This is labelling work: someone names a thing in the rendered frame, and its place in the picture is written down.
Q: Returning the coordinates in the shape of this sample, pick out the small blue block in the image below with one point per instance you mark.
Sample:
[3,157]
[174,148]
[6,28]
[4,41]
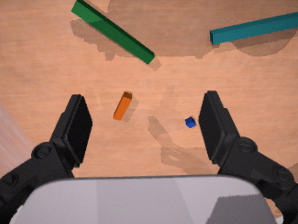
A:
[190,122]

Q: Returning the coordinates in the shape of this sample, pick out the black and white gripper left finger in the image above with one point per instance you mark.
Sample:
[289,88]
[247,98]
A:
[66,148]

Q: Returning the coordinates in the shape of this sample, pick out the orange rod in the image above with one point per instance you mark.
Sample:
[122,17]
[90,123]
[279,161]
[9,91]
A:
[122,106]

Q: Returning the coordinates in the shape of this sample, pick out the turquoise rod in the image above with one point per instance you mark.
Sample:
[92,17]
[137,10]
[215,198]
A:
[254,28]

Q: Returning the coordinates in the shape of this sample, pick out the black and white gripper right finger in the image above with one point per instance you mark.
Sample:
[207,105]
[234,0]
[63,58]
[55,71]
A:
[238,156]

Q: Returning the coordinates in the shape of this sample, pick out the green rod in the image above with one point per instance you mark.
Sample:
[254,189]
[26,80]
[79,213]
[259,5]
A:
[111,30]

